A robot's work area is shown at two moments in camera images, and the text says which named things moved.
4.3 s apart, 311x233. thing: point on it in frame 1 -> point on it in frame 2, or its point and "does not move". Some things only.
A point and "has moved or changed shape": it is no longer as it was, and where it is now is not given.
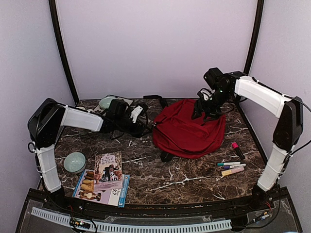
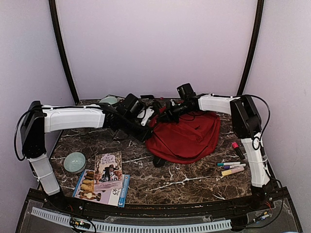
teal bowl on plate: (105, 103) does not move
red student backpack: (176, 132) has moved or changed shape
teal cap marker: (224, 164) does not move
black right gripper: (200, 104) -> (168, 114)
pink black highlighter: (235, 145) does not move
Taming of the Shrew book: (108, 171) does not move
